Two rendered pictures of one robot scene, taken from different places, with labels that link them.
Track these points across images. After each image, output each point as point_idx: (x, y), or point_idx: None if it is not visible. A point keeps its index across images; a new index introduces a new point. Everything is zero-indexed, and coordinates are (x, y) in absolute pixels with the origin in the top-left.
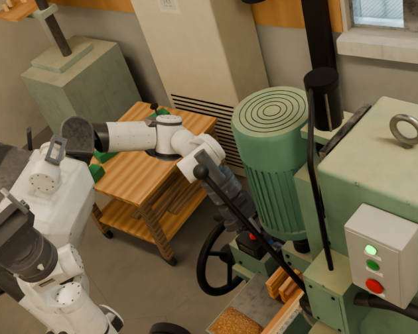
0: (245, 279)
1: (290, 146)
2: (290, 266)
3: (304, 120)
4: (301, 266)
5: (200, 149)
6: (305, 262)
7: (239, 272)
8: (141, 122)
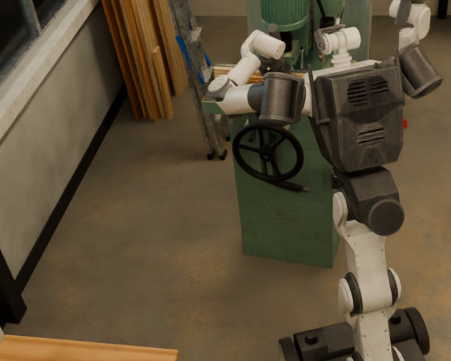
0: (291, 126)
1: None
2: (293, 68)
3: None
4: (295, 57)
5: (264, 34)
6: (296, 49)
7: (288, 124)
8: (230, 89)
